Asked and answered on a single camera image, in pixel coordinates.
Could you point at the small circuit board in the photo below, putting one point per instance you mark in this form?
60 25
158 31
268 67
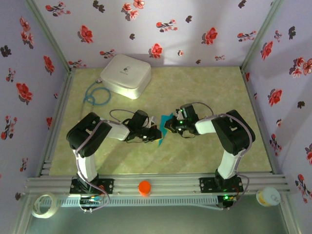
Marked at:
90 201
229 198

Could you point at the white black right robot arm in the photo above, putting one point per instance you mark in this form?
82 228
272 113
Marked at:
229 163

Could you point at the clear tape roll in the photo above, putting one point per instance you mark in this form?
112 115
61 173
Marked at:
36 209

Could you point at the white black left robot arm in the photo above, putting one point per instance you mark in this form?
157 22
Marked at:
86 168

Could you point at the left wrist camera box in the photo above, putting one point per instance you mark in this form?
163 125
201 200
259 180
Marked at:
152 120

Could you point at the long aluminium base rail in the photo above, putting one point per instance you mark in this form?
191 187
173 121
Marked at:
170 182

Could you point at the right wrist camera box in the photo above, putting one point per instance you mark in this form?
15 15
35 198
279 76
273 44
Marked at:
180 113

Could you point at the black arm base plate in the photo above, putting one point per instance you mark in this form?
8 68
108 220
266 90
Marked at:
107 185
207 185

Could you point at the aluminium side rail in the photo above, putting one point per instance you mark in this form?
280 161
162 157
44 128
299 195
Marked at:
253 97
57 122

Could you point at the orange plastic cap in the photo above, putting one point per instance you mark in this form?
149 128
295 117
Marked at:
144 187

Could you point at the white square plastic box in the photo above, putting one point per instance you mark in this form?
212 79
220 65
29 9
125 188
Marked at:
125 73

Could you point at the aluminium frame post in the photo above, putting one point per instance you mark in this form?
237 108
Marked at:
50 36
260 36

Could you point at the white yellow round container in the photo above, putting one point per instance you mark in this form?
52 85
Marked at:
269 196

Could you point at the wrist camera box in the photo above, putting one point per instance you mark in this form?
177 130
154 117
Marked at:
152 120
180 113

